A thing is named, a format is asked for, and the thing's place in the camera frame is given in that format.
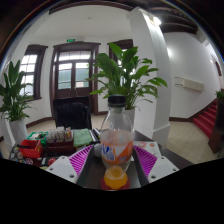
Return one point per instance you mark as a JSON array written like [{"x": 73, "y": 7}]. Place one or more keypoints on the orange soda plastic bottle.
[{"x": 116, "y": 143}]

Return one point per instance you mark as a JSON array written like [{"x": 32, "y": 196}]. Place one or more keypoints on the small green plant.
[{"x": 220, "y": 95}]

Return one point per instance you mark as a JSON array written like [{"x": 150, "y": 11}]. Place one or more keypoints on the dark wooden cabinet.
[{"x": 216, "y": 133}]

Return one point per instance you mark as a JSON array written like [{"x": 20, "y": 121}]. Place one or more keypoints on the potted plant in white pot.
[
  {"x": 126, "y": 73},
  {"x": 18, "y": 131}
]

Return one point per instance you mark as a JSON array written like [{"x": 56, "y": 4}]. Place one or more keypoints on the green cloth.
[{"x": 82, "y": 137}]

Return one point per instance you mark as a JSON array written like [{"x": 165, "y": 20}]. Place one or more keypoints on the bright wall lamp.
[{"x": 155, "y": 21}]

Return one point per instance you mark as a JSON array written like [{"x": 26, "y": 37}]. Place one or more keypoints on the small red round object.
[{"x": 52, "y": 161}]

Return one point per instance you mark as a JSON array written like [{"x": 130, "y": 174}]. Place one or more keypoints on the green exit sign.
[{"x": 70, "y": 40}]

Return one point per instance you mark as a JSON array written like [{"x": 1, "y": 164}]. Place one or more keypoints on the green box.
[{"x": 36, "y": 135}]

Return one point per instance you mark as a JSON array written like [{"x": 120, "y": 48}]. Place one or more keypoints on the red-carpeted staircase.
[{"x": 206, "y": 120}]

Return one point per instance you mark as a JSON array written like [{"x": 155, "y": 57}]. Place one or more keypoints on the dark-framed window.
[
  {"x": 116, "y": 45},
  {"x": 28, "y": 70}
]

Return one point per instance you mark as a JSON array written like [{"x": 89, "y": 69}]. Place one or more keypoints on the small grey round object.
[{"x": 97, "y": 150}]

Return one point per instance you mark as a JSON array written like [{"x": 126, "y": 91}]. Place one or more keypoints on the dark wooden double door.
[{"x": 55, "y": 83}]

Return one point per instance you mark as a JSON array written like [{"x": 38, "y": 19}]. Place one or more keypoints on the white booklet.
[{"x": 148, "y": 146}]

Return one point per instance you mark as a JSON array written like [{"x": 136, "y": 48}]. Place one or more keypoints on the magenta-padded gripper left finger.
[{"x": 63, "y": 166}]

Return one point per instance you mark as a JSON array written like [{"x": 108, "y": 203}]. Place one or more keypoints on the white wall-mounted unit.
[{"x": 191, "y": 84}]

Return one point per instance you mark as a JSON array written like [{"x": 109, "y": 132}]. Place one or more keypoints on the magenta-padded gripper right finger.
[{"x": 160, "y": 168}]

